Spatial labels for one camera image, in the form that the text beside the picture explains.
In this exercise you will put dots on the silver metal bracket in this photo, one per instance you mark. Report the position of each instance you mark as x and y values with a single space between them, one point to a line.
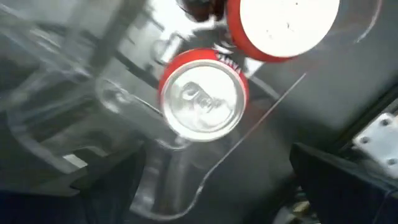
379 140

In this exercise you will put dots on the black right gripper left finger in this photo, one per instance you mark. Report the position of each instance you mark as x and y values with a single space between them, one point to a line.
109 208

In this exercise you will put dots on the orange Fanta can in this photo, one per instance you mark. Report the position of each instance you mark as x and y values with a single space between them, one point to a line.
280 28

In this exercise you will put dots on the red cans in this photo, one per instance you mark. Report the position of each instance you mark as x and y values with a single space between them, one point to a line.
203 96

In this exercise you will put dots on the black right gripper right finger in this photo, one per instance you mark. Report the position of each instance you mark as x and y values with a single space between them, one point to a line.
342 199

